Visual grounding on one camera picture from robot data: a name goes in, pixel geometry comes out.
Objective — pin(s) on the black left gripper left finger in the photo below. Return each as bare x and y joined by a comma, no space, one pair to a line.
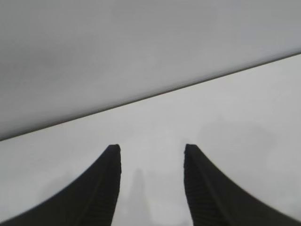
89,195

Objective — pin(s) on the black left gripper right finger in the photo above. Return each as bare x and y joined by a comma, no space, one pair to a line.
211,197

